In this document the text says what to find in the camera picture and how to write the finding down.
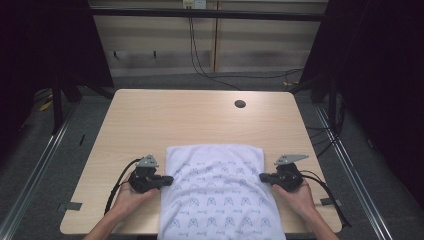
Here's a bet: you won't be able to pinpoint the black wall cable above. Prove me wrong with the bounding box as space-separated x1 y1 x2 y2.
187 8 305 92

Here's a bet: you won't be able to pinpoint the right hand-held gripper cable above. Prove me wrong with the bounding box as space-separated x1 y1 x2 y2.
299 170 353 230

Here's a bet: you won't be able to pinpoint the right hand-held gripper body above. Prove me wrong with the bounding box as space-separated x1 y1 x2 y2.
273 153 310 193

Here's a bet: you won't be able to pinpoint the black horizontal bar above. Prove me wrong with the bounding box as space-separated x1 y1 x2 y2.
89 7 330 23

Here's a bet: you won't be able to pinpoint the person's right hand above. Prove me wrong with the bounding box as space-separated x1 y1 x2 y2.
271 179 318 218

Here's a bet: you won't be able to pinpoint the grey tape piece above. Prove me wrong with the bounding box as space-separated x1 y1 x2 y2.
319 197 344 207
57 201 84 213

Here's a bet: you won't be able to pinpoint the white towel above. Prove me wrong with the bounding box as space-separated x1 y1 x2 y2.
157 143 287 240

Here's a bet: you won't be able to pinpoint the black metal stand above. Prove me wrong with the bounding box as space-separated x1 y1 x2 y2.
288 74 346 128
49 70 115 136

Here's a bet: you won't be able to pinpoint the white wall socket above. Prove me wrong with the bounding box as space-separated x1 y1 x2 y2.
182 0 208 10

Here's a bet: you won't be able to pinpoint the person's left hand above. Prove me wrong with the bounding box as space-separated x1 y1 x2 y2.
114 181 162 219

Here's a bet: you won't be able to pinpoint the hand-held gripper cable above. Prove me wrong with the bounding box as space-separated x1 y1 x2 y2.
299 170 353 230
103 157 143 216

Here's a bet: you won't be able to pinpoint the left hand-held gripper cable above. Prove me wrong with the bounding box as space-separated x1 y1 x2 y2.
103 157 143 216

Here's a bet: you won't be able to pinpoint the black floor cables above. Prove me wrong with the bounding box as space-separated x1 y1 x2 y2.
305 94 347 158

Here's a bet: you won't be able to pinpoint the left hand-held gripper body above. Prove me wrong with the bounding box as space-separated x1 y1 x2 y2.
128 153 160 195

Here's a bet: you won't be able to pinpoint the dark curtain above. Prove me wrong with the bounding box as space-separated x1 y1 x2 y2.
0 0 115 161
299 0 424 209

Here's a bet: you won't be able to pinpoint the yellow object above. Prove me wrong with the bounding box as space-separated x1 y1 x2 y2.
38 99 54 113

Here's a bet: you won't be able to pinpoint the metal floor rail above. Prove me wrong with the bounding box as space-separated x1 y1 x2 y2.
0 99 80 240
314 104 395 240

